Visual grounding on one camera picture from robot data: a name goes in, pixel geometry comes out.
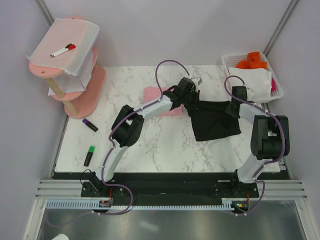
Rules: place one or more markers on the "red capped white marker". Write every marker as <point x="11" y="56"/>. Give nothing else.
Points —
<point x="69" y="48"/>

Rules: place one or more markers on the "magenta cloth in basket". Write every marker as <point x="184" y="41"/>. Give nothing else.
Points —
<point x="273" y="85"/>

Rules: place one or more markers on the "purple marker at table edge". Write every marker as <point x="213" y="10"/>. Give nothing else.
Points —
<point x="90" y="125"/>

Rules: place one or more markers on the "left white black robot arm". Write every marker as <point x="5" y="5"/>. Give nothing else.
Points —
<point x="127" y="127"/>

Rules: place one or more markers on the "white plastic laundry basket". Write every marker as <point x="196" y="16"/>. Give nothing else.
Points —
<point x="232" y="59"/>

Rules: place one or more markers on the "pink tiered wooden stand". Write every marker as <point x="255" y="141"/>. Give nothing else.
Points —
<point x="79" y="105"/>

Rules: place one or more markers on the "white mesh cloth on stand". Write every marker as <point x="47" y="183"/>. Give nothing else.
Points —
<point x="62" y="32"/>

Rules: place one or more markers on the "black cloth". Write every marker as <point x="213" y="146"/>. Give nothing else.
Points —
<point x="210" y="121"/>

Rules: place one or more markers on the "black capped white marker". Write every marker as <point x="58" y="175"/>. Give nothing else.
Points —
<point x="56" y="52"/>

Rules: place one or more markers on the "pink t shirt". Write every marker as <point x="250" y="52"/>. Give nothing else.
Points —
<point x="151" y="93"/>

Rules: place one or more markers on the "green black highlighter pen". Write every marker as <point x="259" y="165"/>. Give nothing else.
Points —
<point x="89" y="156"/>

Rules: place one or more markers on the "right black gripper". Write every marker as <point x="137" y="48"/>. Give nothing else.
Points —
<point x="228" y="110"/>

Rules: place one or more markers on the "white slotted cable duct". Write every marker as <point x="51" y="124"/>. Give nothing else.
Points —
<point x="103" y="204"/>

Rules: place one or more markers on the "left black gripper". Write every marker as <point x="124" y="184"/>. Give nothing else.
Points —
<point x="196" y="95"/>

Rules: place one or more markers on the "orange cloth in basket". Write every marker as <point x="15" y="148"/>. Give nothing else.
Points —
<point x="253" y="62"/>

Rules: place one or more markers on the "white paper sheets on stand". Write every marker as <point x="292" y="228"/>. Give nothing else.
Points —
<point x="72" y="83"/>

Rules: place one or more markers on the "white folded cloth in basket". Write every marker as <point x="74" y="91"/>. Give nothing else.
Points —
<point x="257" y="79"/>

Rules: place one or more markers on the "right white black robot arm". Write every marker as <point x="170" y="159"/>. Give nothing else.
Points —
<point x="270" y="136"/>

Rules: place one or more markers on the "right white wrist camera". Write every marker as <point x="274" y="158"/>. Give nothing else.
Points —
<point x="250" y="94"/>

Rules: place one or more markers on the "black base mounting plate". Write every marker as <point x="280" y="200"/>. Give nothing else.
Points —
<point x="148" y="185"/>

